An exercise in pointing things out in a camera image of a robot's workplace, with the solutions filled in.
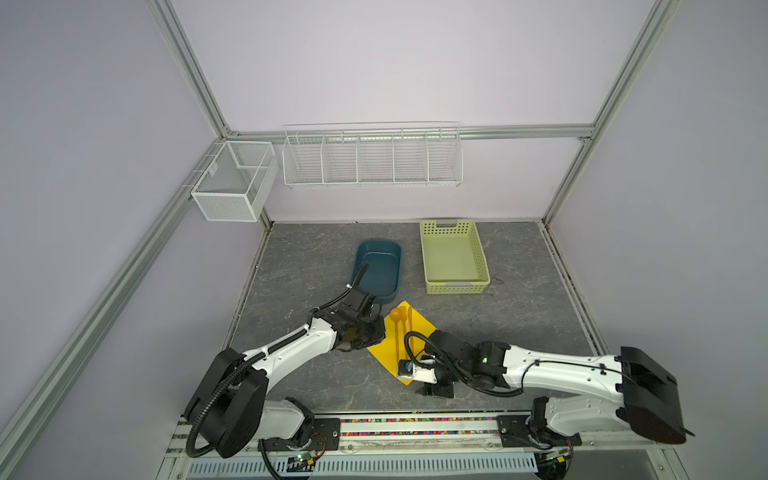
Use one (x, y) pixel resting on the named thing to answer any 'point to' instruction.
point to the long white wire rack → (373, 154)
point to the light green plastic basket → (453, 259)
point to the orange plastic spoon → (395, 315)
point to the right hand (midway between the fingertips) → (418, 378)
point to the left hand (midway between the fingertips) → (386, 339)
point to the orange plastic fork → (403, 316)
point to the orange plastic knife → (410, 316)
